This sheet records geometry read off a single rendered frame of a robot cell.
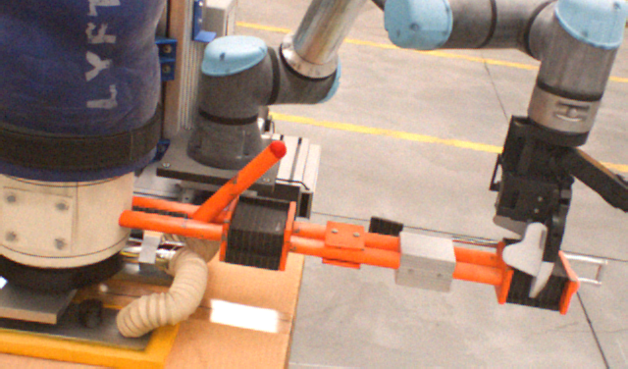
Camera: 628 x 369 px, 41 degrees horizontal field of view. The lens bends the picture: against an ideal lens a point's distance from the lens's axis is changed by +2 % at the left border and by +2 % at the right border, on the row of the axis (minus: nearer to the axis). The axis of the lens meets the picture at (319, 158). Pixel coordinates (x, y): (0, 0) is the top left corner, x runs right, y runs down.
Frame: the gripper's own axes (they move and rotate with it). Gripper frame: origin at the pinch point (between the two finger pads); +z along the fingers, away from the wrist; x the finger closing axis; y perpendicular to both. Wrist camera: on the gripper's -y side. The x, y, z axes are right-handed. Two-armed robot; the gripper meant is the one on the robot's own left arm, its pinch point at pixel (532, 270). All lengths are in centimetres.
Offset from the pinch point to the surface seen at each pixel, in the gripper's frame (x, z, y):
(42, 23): 10, -25, 60
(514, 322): -172, 122, -53
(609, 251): -241, 122, -107
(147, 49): 1, -21, 51
